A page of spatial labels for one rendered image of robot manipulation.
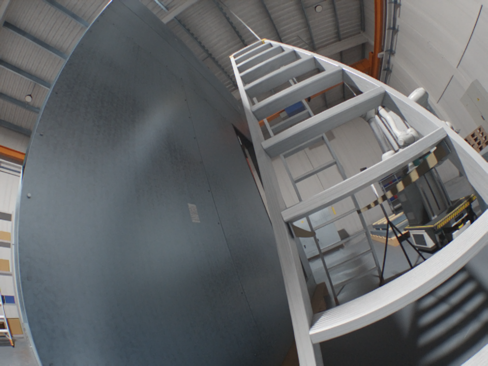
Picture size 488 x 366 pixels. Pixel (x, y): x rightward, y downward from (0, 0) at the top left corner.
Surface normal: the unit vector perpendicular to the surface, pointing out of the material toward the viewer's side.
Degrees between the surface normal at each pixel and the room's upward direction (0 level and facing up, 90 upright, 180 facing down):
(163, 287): 90
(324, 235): 90
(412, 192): 90
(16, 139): 90
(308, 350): 66
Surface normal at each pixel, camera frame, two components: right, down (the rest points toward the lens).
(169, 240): 0.84, -0.44
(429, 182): -0.41, -0.22
